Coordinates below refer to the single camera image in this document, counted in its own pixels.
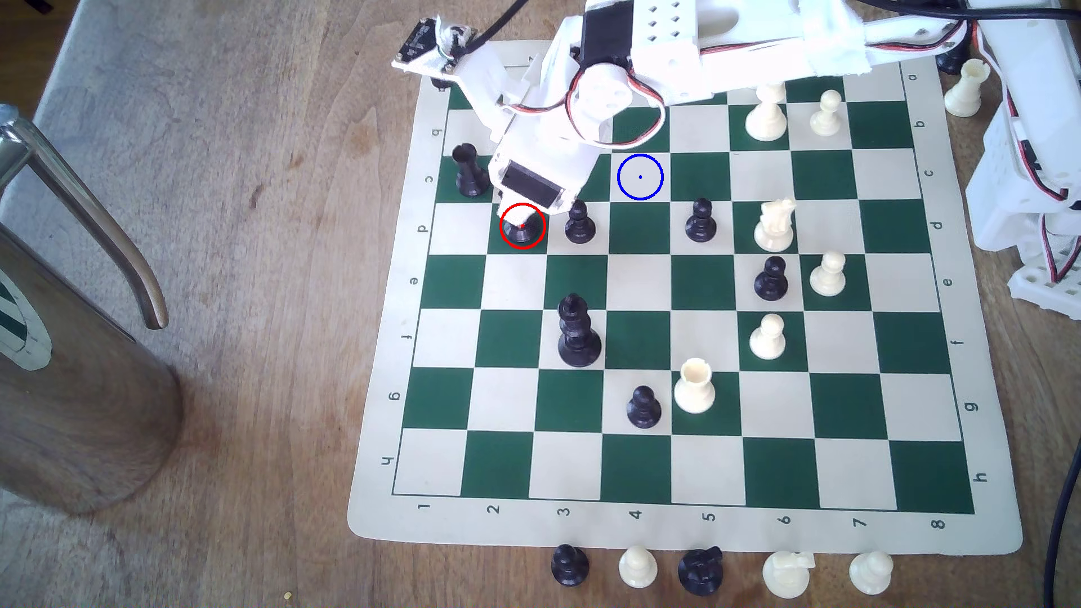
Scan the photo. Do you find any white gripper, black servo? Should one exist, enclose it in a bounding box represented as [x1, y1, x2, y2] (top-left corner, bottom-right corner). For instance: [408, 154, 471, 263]
[488, 110, 611, 222]

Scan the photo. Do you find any black knight chess piece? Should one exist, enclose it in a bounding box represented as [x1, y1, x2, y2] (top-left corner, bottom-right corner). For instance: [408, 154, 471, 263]
[503, 211, 546, 248]
[677, 546, 725, 597]

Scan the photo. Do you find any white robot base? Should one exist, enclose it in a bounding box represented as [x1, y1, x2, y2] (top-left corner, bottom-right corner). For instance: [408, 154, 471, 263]
[965, 0, 1081, 321]

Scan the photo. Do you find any black rook chess piece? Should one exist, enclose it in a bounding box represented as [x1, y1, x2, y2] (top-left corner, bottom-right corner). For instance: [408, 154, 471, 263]
[452, 142, 491, 199]

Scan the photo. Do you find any black pawn chess piece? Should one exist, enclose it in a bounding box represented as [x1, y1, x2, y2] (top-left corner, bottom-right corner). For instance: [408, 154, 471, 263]
[564, 200, 597, 246]
[753, 256, 790, 302]
[551, 544, 591, 588]
[626, 385, 663, 430]
[685, 198, 718, 243]

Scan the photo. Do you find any green and white chess mat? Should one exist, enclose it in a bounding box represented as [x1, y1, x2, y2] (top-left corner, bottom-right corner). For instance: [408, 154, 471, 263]
[346, 38, 1025, 558]

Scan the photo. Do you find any tall black king chess piece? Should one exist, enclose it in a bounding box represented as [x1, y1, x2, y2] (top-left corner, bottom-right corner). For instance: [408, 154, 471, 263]
[557, 293, 603, 368]

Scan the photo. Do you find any tall white bishop chess piece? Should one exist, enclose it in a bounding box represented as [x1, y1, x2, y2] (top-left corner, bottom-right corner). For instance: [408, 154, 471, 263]
[745, 82, 789, 143]

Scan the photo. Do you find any white knight chess piece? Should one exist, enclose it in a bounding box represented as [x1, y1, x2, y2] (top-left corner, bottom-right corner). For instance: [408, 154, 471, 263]
[753, 198, 798, 253]
[762, 551, 817, 601]

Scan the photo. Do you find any white rook chess piece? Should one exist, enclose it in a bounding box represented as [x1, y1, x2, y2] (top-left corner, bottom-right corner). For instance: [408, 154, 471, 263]
[674, 357, 717, 415]
[944, 58, 991, 118]

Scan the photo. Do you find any white pawn chess piece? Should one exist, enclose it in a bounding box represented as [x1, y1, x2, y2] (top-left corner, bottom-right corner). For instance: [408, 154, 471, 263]
[810, 90, 844, 138]
[810, 251, 848, 297]
[749, 313, 787, 361]
[618, 546, 659, 589]
[848, 551, 895, 596]

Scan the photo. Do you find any stainless steel pitcher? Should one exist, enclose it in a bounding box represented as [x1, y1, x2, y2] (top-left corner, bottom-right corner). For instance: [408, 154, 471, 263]
[0, 104, 186, 517]

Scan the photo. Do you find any red white black servo cable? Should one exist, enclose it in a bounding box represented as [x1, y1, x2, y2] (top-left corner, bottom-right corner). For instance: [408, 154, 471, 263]
[566, 57, 670, 151]

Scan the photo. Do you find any black camera cable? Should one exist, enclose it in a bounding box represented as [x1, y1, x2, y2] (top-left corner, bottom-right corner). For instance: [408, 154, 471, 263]
[460, 0, 531, 52]

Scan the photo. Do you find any small camera on white bracket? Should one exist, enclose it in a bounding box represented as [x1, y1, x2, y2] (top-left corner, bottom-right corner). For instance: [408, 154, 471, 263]
[392, 17, 508, 140]

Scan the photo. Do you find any red black base servo cable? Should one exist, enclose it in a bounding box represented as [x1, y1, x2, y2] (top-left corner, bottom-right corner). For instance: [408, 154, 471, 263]
[1017, 127, 1081, 285]

